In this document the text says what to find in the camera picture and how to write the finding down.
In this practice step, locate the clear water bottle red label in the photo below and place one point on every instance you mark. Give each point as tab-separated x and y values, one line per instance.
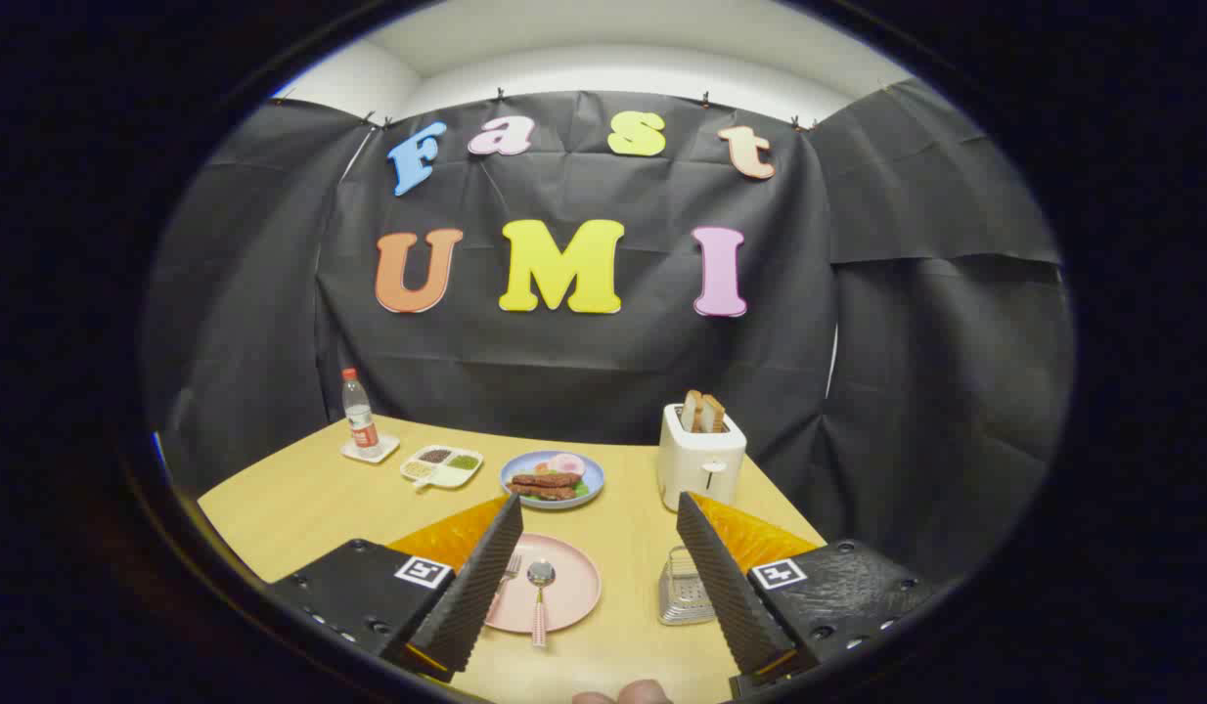
360	420

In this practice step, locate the white toaster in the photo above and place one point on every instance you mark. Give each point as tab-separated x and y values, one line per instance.
696	469

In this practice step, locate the small white square coaster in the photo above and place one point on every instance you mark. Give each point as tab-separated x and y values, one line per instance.
384	452

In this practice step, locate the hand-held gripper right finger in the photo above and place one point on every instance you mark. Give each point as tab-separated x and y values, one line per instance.
726	587

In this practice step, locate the blue plate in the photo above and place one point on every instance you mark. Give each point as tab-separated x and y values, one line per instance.
590	479

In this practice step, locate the grilled brown meat strips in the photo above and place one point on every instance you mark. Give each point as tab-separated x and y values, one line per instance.
545	481

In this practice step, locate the pink round plate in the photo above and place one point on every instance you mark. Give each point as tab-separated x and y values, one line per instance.
574	587

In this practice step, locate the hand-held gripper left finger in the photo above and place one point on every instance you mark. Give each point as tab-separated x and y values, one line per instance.
476	587

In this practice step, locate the black backdrop cloth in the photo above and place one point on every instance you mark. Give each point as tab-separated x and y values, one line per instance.
564	372

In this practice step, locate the pink ham slice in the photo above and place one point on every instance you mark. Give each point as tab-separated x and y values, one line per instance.
567	463

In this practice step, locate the white divided condiment dish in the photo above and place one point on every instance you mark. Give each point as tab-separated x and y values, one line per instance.
449	477

